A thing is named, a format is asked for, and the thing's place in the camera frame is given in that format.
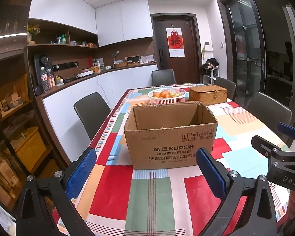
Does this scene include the right hand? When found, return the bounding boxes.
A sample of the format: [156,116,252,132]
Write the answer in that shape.
[287,190,295,219]

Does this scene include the dark chair right near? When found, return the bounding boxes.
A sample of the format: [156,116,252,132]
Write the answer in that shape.
[247,92,293,143]

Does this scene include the dark chair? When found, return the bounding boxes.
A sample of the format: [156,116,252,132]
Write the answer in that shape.
[214,77,237,100]
[73,92,111,140]
[247,92,293,143]

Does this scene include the white counter cabinet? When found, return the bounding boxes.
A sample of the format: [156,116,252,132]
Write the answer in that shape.
[37,65,158,164]

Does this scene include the colourful patchwork tablecloth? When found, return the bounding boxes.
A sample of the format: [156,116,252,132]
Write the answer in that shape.
[72,88,288,235]

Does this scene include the brown cardboard box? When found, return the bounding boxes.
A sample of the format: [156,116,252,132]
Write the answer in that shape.
[124,101,218,170]

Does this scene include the dark chair left side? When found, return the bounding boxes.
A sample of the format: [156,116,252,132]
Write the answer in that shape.
[73,92,111,140]

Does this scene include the dark chair right far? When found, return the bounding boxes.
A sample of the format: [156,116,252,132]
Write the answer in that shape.
[214,77,237,100]

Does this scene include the woven wicker basket box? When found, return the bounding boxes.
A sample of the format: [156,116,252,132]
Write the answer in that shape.
[189,85,228,106]

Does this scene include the oranges in basket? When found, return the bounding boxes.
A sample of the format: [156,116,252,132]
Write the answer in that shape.
[152,90,180,99]

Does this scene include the white fruit basket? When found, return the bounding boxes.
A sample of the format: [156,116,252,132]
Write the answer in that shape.
[147,87,186,105]

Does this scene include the plastic water bottle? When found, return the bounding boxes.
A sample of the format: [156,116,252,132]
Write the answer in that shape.
[40,67,50,93]

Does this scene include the dark wooden door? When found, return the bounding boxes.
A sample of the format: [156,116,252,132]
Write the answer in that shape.
[151,13,202,83]

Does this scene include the dark chair far end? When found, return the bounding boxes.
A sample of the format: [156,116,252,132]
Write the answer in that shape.
[151,69,177,86]

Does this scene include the glass sliding door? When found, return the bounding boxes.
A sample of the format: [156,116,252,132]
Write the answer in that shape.
[217,0,295,126]

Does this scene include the red fu calendar poster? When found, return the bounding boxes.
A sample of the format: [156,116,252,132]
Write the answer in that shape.
[166,28,185,58]

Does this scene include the white upper cabinets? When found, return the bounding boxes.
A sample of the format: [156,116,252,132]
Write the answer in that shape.
[29,0,153,46]

